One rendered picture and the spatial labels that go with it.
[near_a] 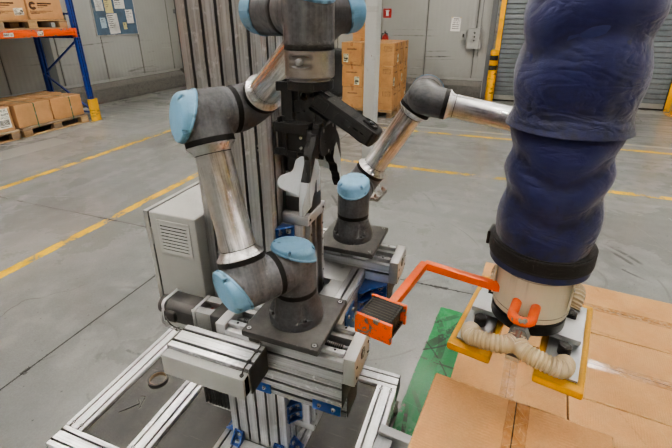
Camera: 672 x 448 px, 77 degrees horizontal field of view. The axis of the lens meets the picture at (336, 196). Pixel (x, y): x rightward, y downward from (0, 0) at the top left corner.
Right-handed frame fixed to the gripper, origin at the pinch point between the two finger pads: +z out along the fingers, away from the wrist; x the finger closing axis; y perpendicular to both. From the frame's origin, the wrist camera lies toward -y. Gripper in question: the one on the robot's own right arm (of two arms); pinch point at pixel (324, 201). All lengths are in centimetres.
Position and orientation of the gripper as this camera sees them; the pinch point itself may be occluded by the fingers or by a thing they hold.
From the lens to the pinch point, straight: 71.8
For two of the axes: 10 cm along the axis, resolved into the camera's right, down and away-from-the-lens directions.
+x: -3.5, 3.7, -8.6
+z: 0.0, 9.2, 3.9
